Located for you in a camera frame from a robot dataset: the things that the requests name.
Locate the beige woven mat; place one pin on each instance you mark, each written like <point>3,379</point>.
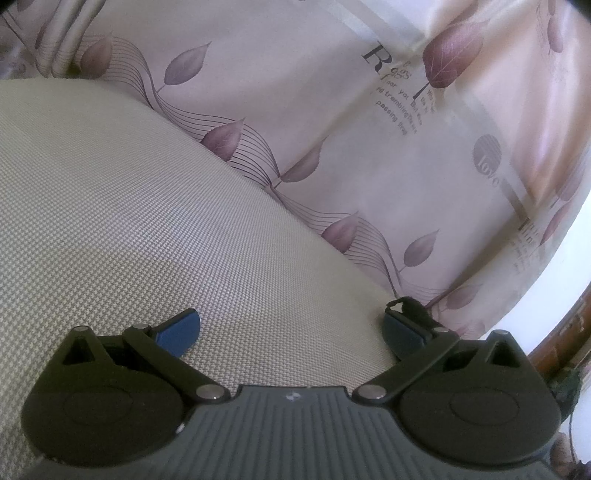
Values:
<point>138,221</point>

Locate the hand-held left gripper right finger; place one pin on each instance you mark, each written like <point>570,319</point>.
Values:
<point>400,334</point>

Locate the brown wooden frame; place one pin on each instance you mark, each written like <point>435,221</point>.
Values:
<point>561,332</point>

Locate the dark cloth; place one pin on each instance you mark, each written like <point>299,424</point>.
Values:
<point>567,390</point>

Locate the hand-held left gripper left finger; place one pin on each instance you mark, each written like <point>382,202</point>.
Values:
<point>179,330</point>

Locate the leaf print curtain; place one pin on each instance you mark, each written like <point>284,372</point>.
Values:
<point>332,92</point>

